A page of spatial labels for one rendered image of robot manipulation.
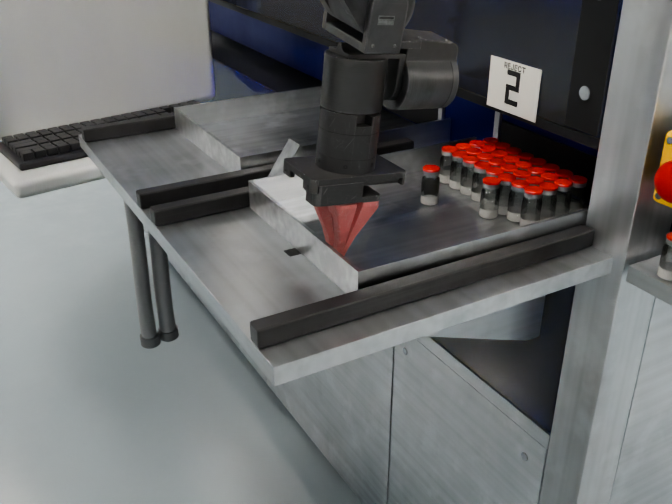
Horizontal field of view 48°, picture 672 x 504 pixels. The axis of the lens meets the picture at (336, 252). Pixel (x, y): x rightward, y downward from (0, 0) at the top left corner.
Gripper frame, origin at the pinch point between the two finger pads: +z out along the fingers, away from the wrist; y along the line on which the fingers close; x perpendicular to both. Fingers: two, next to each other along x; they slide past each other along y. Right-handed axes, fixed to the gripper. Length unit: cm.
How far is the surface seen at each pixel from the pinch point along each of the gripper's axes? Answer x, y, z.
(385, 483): 30, 34, 66
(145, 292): 100, 9, 56
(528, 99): 4.5, 26.2, -13.5
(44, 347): 142, -9, 93
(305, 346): -9.8, -8.1, 3.5
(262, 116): 53, 15, 1
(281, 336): -8.4, -9.8, 3.0
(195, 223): 18.9, -7.9, 3.6
